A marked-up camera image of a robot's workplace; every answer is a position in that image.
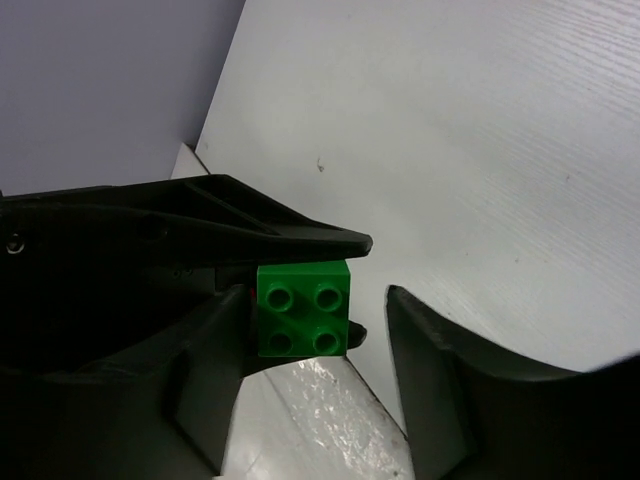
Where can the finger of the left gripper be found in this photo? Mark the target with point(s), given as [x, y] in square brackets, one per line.
[253, 363]
[197, 222]

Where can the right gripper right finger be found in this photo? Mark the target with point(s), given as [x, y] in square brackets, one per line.
[476, 410]

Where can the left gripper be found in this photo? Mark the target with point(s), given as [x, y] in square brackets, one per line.
[86, 318]

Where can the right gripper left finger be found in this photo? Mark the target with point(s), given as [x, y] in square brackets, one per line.
[160, 409]

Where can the green square lego brick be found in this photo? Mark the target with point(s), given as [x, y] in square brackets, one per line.
[303, 309]

